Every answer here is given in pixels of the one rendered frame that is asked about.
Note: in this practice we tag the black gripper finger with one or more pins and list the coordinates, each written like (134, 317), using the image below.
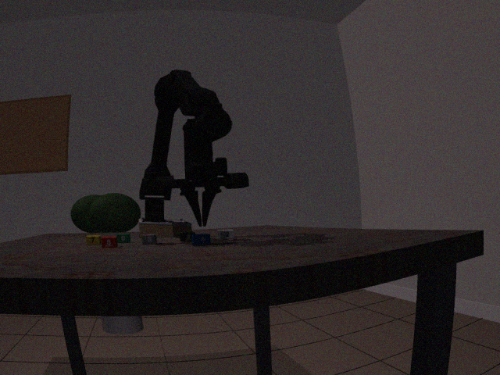
(192, 198)
(207, 199)

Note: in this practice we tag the red square block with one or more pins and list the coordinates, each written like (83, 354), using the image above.
(109, 242)

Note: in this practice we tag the blue block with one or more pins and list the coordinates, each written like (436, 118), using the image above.
(201, 239)

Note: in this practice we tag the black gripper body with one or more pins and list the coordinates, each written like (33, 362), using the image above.
(230, 181)

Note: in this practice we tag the green block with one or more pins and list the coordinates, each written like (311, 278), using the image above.
(123, 238)

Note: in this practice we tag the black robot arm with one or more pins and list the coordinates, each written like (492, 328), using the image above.
(174, 90)

